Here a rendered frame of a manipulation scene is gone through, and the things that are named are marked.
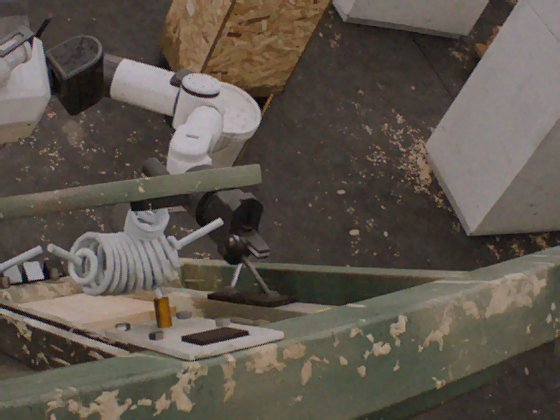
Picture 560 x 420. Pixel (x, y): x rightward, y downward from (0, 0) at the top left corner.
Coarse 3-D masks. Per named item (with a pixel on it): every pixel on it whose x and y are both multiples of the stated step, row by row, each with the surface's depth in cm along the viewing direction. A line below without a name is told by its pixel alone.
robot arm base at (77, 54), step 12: (84, 36) 175; (60, 48) 173; (72, 48) 173; (84, 48) 173; (96, 48) 173; (48, 60) 172; (60, 60) 171; (72, 60) 171; (84, 60) 171; (96, 60) 172; (60, 72) 170; (72, 72) 170; (84, 72) 172; (60, 84) 172; (72, 84) 172; (60, 96) 176; (72, 96) 175; (72, 108) 179; (84, 108) 182
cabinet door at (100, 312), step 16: (32, 304) 181; (48, 304) 181; (64, 304) 179; (80, 304) 176; (96, 304) 174; (112, 304) 171; (128, 304) 168; (144, 304) 166; (80, 320) 153; (96, 320) 152; (112, 320) 153; (128, 320) 155; (144, 320) 157
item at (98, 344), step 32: (128, 224) 84; (160, 224) 84; (0, 320) 134; (32, 320) 123; (64, 320) 121; (160, 320) 87; (192, 320) 90; (224, 320) 85; (32, 352) 120; (64, 352) 108; (96, 352) 98; (128, 352) 94; (160, 352) 78; (192, 352) 74; (224, 352) 75
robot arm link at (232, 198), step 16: (208, 192) 141; (224, 192) 140; (240, 192) 141; (192, 208) 142; (208, 208) 141; (224, 208) 138; (240, 208) 135; (256, 208) 137; (224, 224) 138; (240, 224) 137; (256, 224) 139; (224, 256) 139
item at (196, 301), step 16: (160, 288) 171; (176, 288) 169; (176, 304) 160; (192, 304) 155; (208, 304) 150; (224, 304) 145; (240, 304) 141; (304, 304) 134; (320, 304) 131; (240, 320) 142; (256, 320) 138; (272, 320) 134
